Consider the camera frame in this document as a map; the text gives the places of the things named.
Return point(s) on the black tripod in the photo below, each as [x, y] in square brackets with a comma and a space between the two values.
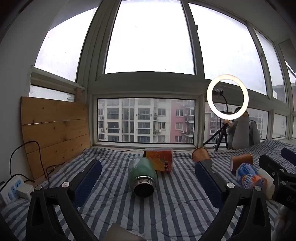
[222, 134]

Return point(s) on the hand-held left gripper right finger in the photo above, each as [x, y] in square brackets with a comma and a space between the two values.
[208, 183]

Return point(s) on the grey plush toy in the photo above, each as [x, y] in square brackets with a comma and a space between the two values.
[242, 135]

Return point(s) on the white power strip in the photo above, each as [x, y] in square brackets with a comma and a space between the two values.
[10, 192]

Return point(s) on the orange drink carton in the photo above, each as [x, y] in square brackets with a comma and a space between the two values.
[161, 160]

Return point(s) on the window frame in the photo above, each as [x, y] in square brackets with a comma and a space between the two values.
[148, 85]

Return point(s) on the wooden board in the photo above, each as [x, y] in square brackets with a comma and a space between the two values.
[55, 134]

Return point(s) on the blue orange snack can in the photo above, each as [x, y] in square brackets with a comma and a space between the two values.
[248, 176]

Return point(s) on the blue striped blanket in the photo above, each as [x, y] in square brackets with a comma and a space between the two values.
[175, 192]

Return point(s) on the black gooseneck phone holder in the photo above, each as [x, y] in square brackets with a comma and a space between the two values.
[218, 91]

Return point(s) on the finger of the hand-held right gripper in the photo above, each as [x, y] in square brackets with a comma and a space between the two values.
[269, 162]
[289, 155]

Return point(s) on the brown paper cup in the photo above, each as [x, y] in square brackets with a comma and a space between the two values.
[200, 154]
[242, 161]

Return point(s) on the white plug adapter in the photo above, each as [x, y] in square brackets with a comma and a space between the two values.
[24, 191]

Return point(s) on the green insulated cup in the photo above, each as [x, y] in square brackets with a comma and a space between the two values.
[142, 176]

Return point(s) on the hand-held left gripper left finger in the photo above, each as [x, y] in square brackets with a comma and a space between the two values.
[89, 178]

